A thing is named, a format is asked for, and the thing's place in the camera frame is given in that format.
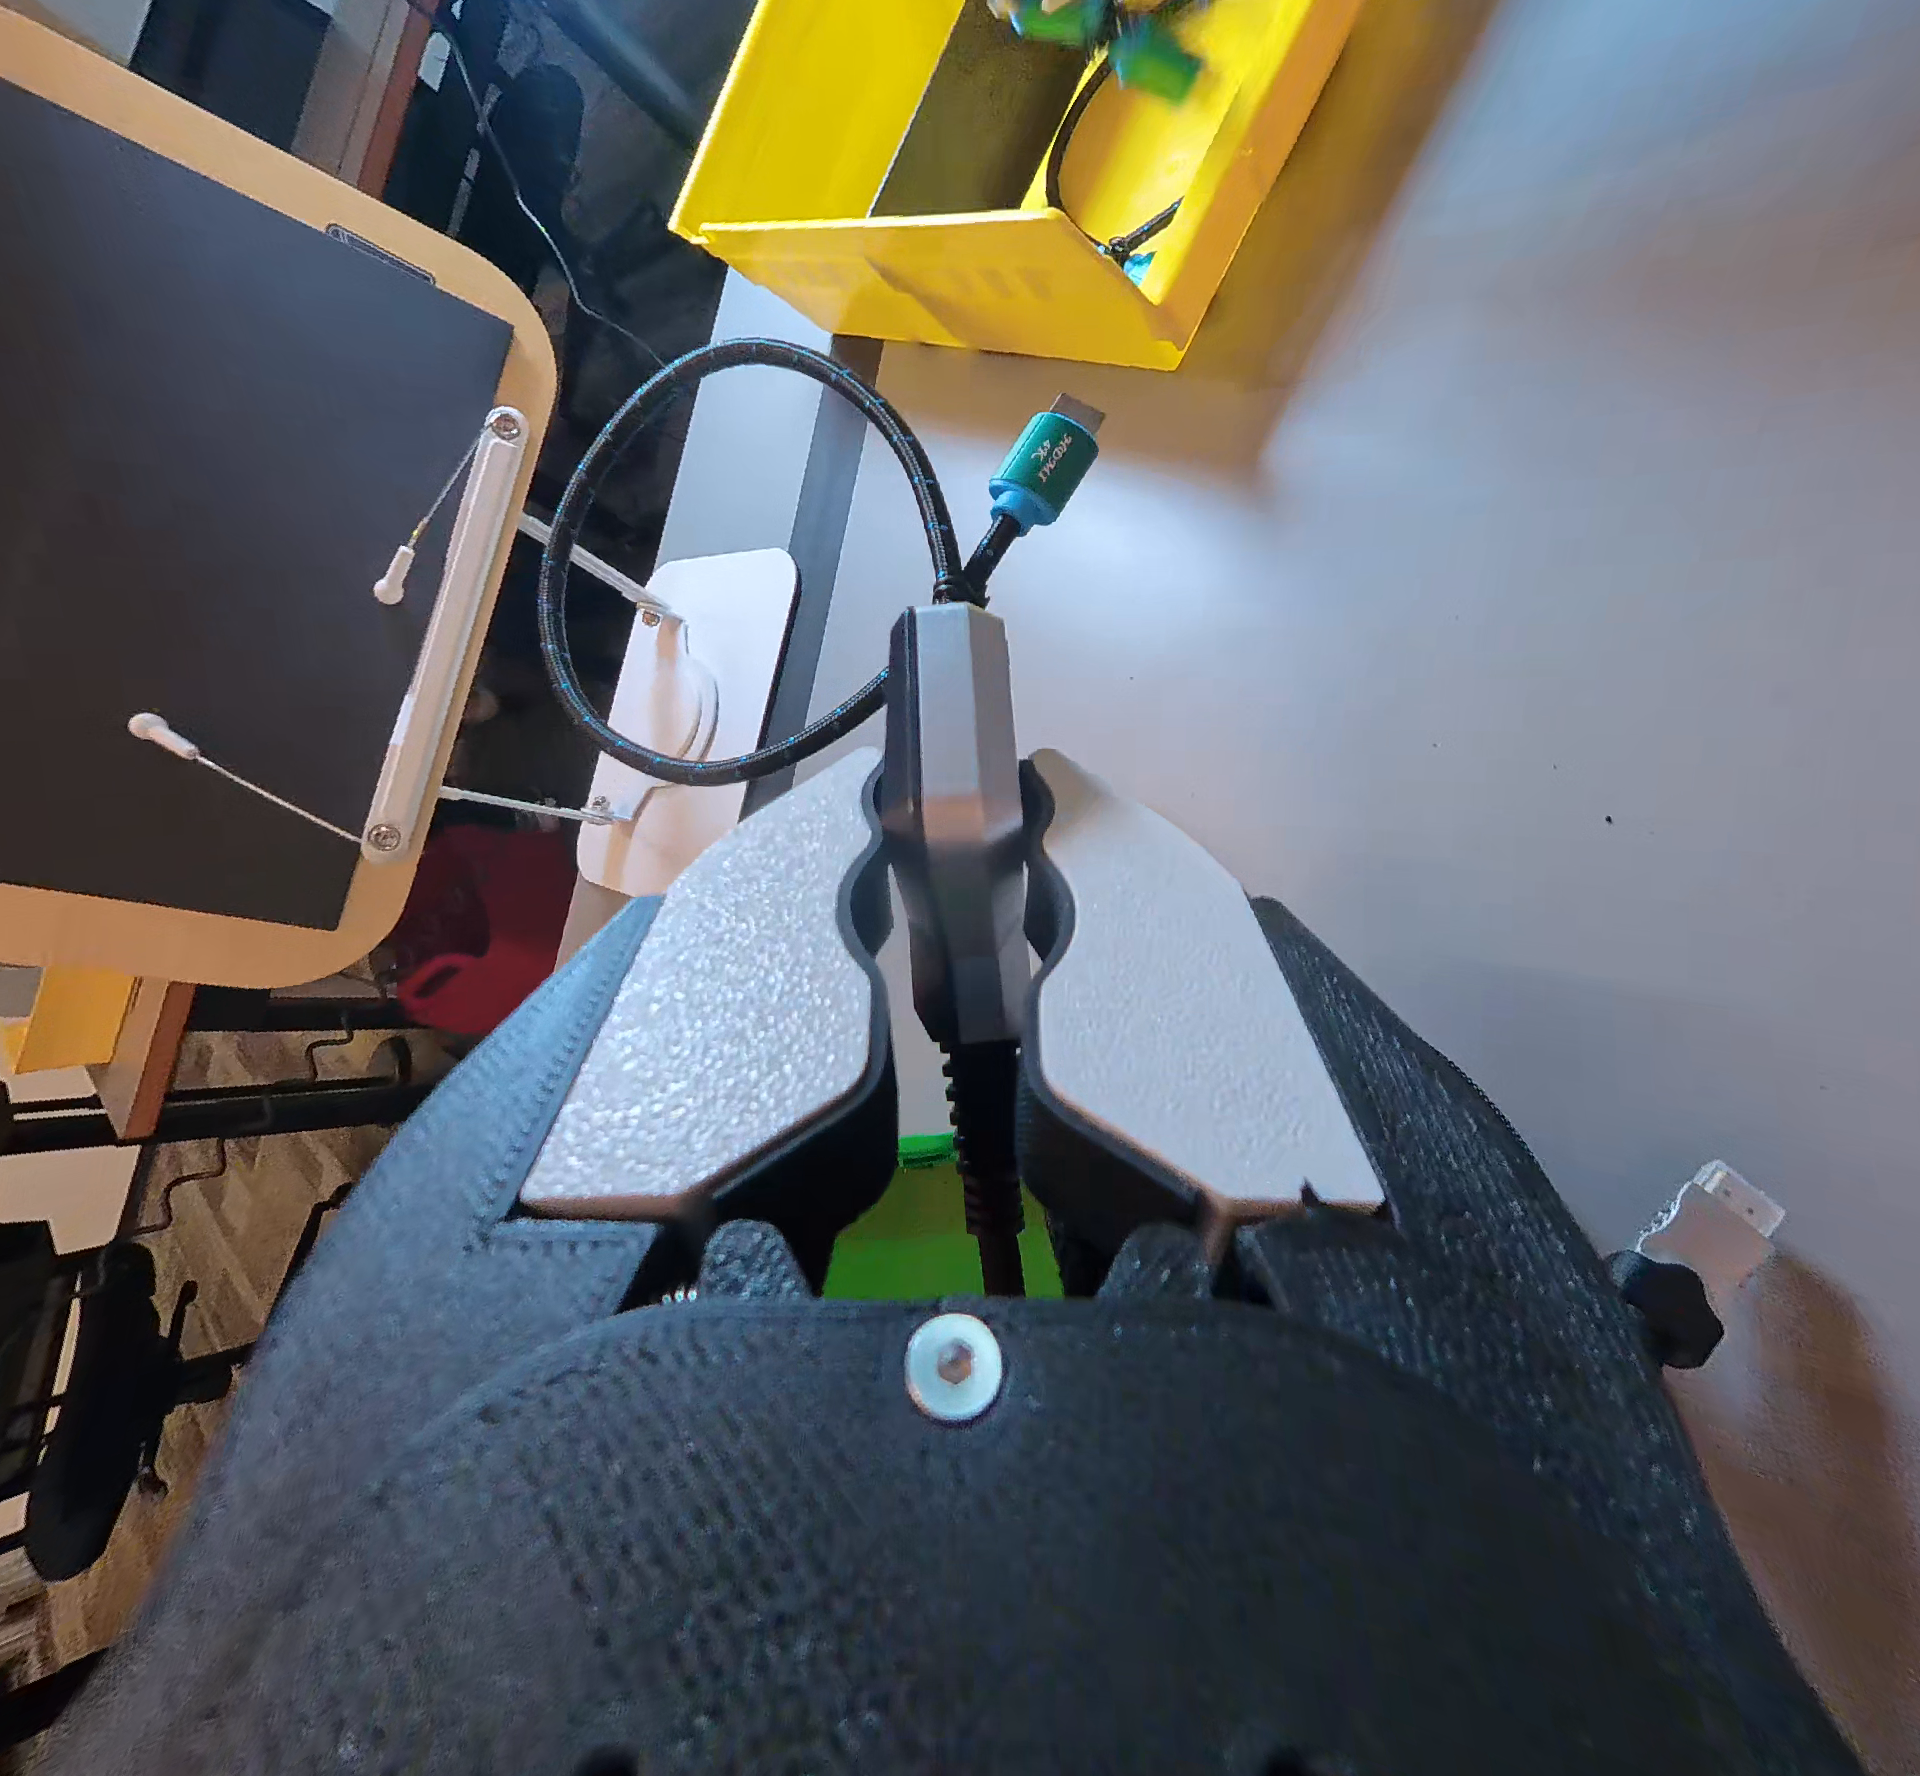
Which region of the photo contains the green plastic bin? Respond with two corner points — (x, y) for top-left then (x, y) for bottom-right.
(822, 1130), (1071, 1303)

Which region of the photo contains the red bag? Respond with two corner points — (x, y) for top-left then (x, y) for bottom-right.
(392, 823), (585, 998)

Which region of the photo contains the white board stand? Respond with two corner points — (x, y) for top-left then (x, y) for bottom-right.
(126, 403), (805, 896)

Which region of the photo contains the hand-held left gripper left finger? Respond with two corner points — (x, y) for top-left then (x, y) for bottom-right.
(516, 745), (900, 1246)

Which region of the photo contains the small yellow holder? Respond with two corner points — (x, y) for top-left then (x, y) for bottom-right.
(0, 967), (145, 1077)

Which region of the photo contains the white clamp with black knob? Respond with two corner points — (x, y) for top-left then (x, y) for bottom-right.
(1609, 1159), (1788, 1371)

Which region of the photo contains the grey switch adapter with cable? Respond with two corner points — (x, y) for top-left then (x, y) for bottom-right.
(883, 602), (1045, 1303)

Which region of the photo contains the black office chair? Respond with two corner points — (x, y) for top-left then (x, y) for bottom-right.
(0, 1243), (251, 1585)

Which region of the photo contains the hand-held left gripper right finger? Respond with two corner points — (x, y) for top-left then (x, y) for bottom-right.
(1020, 749), (1390, 1260)

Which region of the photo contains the black bin divider sheet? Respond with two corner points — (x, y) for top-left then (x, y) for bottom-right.
(867, 0), (1120, 223)

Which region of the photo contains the black board with wooden frame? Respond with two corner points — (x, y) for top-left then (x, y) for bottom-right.
(0, 7), (561, 990)

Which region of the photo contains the wooden top desk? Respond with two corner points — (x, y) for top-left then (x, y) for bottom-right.
(0, 972), (201, 1143)

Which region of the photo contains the yellow plastic bin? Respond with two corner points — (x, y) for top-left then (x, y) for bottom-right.
(671, 0), (1435, 373)

